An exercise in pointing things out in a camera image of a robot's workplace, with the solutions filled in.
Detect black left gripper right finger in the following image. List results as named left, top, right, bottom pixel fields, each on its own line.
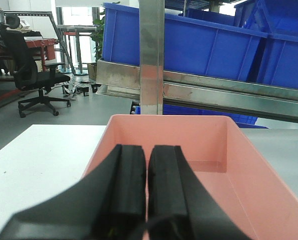
left=148, top=145, right=250, bottom=240

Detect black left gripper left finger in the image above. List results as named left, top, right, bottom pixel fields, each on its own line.
left=0, top=144, right=146, bottom=240

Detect pink plastic box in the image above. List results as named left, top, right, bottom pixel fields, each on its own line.
left=85, top=114, right=298, bottom=240

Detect blue bin lower shelf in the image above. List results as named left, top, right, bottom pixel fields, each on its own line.
left=133, top=104, right=268, bottom=129

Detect steel shelf rack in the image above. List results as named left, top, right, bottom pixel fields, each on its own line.
left=96, top=0, right=298, bottom=123

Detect black office chair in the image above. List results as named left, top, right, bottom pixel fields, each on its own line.
left=0, top=13, right=71, bottom=118

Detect blue bin left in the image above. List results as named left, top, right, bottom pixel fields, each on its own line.
left=102, top=2, right=267, bottom=82

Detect green potted plant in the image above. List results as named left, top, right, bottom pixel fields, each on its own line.
left=90, top=6, right=105, bottom=61

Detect blue bin right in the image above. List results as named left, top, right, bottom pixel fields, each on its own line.
left=247, top=33, right=298, bottom=89

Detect tilted blue bin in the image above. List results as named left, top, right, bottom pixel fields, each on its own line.
left=234, top=0, right=298, bottom=35

